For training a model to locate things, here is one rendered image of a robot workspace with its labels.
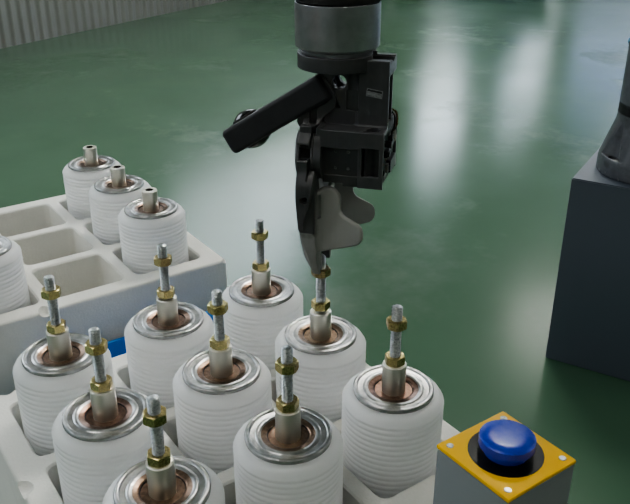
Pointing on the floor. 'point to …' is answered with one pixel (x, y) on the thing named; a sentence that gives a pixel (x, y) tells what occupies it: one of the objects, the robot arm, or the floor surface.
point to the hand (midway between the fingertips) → (315, 251)
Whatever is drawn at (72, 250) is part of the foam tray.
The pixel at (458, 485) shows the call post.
